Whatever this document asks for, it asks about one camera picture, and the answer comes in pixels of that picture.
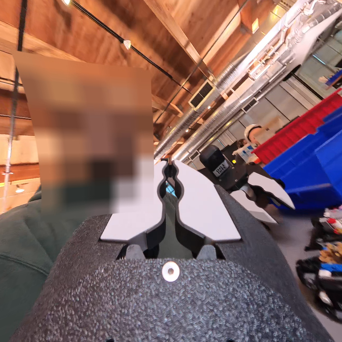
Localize silver spiral air duct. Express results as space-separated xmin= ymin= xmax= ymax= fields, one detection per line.
xmin=154 ymin=60 xmax=270 ymax=161

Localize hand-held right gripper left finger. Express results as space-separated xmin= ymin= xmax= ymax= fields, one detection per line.
xmin=100 ymin=159 xmax=170 ymax=252

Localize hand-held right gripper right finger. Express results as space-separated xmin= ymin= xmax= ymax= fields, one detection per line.
xmin=171 ymin=160 xmax=242 ymax=257

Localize ceiling air vent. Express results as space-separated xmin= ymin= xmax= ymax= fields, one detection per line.
xmin=188 ymin=80 xmax=216 ymax=110

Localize red plastic bin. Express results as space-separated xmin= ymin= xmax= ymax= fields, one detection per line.
xmin=252 ymin=89 xmax=342 ymax=165

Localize blue plastic bin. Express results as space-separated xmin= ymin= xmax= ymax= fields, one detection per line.
xmin=314 ymin=106 xmax=342 ymax=187
xmin=263 ymin=128 xmax=342 ymax=215

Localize black lego car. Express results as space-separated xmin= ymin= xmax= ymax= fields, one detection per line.
xmin=295 ymin=205 xmax=342 ymax=322

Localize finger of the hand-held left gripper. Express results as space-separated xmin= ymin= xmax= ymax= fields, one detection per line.
xmin=247 ymin=172 xmax=296 ymax=211
xmin=229 ymin=190 xmax=279 ymax=225

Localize person's green sweater torso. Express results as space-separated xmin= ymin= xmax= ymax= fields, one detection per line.
xmin=0 ymin=184 xmax=193 ymax=342

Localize black track light rail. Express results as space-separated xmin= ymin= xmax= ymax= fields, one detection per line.
xmin=70 ymin=0 xmax=193 ymax=94

